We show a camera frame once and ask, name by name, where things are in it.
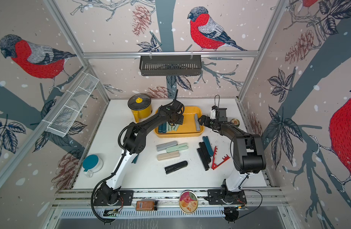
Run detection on mint green pliers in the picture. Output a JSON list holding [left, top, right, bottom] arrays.
[[172, 124, 180, 131], [166, 143, 188, 153], [167, 123, 173, 132]]

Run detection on dark teal pliers bottom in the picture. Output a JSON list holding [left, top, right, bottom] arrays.
[[162, 123, 167, 134]]

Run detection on black pliers pair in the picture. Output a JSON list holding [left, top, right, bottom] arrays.
[[197, 148, 209, 171]]

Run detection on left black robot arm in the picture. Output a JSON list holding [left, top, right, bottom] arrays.
[[91, 99, 185, 207]]

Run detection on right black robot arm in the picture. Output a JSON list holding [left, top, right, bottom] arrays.
[[197, 106, 266, 204]]

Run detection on yellow plastic storage box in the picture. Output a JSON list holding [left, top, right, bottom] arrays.
[[154, 106, 205, 138]]

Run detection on beige pruning pliers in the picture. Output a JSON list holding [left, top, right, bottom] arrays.
[[157, 151, 180, 161]]

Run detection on small brown box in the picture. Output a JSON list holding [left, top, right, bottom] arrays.
[[135, 199, 158, 211]]

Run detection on yellow pot with dark lid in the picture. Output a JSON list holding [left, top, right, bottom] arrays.
[[127, 94, 153, 123]]

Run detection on red plastic tool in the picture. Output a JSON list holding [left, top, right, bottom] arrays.
[[211, 147, 230, 170]]

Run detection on round pink tin lid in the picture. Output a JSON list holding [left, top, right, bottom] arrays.
[[179, 190, 198, 214]]

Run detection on teal lidded clear jug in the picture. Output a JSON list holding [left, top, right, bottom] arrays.
[[83, 154, 104, 178]]

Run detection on black hanging wire basket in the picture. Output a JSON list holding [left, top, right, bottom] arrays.
[[139, 55, 202, 76]]

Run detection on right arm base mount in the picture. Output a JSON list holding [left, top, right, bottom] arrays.
[[204, 185, 247, 205]]

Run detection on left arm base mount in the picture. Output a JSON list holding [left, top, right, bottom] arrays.
[[93, 182, 134, 207]]

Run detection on white mesh wall basket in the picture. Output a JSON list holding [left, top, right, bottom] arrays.
[[45, 73, 99, 137]]

